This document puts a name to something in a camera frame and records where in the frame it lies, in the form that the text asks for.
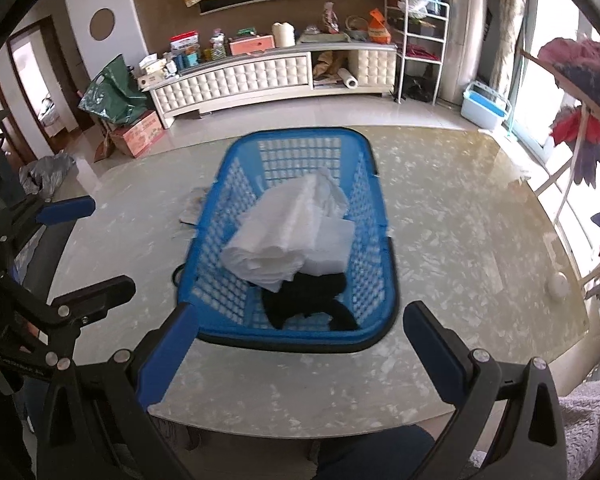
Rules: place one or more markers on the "grey knitted cushion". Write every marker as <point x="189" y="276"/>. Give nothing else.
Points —
<point x="581" y="417"/>

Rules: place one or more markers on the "pink storage box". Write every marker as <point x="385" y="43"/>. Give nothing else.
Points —
<point x="251" y="45"/>

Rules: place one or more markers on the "small white round device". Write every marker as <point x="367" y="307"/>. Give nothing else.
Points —
<point x="557" y="286"/>

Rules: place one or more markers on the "white blue plastic crate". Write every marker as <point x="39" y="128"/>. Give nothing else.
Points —
<point x="483" y="106"/>

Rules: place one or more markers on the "white foam sponge block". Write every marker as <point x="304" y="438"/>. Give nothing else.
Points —
<point x="332" y="249"/>

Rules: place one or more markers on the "pink purple clothes on rack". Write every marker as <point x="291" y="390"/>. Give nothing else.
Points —
<point x="577" y="60"/>

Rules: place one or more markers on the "green plastic bag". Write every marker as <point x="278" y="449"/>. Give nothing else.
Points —
<point x="113" y="95"/>

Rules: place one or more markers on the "white paper roll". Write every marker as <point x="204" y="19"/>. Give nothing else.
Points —
<point x="348" y="80"/>

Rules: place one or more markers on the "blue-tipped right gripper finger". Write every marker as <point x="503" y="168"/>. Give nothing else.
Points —
<point x="66" y="210"/>

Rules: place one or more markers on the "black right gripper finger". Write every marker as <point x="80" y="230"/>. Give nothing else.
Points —
<point x="93" y="302"/>

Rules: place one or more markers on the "grey fluffy cloth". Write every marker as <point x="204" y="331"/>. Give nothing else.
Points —
<point x="194" y="205"/>

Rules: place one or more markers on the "red cardboard box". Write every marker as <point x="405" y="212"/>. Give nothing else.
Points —
<point x="134" y="140"/>

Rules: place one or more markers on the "red white box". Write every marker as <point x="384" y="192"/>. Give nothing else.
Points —
<point x="184" y="42"/>

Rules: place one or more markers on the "grey plastic bag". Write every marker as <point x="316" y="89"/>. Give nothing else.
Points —
<point x="44" y="176"/>

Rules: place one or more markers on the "black cloth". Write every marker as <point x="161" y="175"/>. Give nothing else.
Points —
<point x="307" y="295"/>

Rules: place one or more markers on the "white metal shelf rack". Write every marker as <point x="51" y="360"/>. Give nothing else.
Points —
<point x="421" y="38"/>

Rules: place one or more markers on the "white plastic jug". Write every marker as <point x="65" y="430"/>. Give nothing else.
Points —
<point x="283" y="34"/>

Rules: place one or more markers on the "blue plastic laundry basket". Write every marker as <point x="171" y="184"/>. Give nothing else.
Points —
<point x="229" y="309"/>

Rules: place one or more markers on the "orange bag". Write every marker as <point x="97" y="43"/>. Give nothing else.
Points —
<point x="377" y="29"/>

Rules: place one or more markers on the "white folded towel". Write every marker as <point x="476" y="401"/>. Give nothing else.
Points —
<point x="280" y="229"/>

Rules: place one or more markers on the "wooden clothes drying rack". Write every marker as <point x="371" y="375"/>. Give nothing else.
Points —
<point x="578" y="128"/>

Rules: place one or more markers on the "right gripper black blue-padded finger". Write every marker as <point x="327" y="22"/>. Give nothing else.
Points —
<point x="529" y="442"/>
<point x="96" y="423"/>

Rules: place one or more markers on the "white tufted tv cabinet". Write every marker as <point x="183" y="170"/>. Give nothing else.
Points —
<point x="302" y="71"/>

